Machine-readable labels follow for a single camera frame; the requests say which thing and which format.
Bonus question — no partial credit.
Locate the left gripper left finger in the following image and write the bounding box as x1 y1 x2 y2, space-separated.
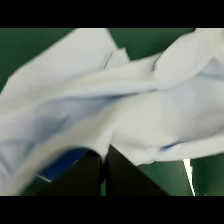
39 150 103 197

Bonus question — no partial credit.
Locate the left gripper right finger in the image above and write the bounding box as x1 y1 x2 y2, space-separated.
105 144 169 197

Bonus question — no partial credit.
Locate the white shirt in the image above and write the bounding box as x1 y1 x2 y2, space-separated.
0 27 224 197

